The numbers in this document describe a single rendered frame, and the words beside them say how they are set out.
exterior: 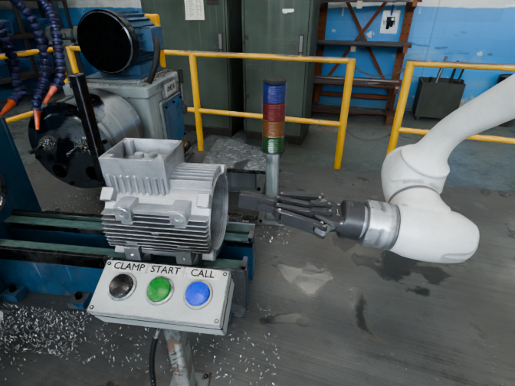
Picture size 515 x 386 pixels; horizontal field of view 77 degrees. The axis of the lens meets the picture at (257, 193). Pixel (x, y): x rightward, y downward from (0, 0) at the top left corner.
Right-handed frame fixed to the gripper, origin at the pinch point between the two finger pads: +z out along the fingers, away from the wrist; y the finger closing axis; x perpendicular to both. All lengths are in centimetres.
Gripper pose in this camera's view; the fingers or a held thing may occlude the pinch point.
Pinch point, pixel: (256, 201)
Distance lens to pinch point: 63.2
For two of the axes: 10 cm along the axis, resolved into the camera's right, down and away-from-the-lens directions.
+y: -1.3, 5.0, -8.6
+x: -1.4, 8.5, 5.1
